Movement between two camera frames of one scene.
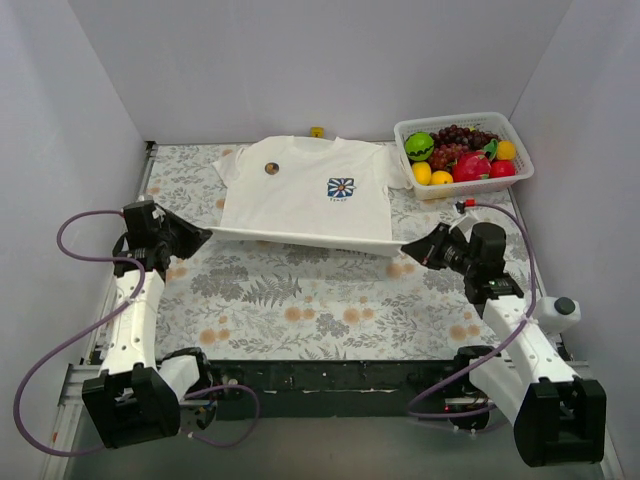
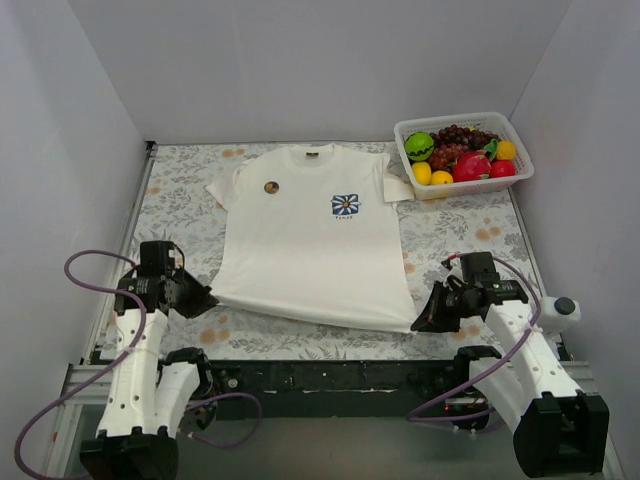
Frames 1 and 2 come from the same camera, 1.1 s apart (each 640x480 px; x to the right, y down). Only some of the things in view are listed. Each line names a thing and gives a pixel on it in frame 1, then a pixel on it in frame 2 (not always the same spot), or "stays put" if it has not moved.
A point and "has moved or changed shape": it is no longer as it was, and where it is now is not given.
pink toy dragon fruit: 471,166 stays put
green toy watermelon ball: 419,146 stays put
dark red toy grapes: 451,142 stays put
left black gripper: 171,235 → 186,293
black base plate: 330,388 stays put
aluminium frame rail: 71,398 stays put
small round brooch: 272,168 → 271,187
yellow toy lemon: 422,173 stays put
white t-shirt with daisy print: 326,191 has moved or changed shape
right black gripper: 437,251 → 442,304
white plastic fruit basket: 493,122 stays put
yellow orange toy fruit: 506,150 stays put
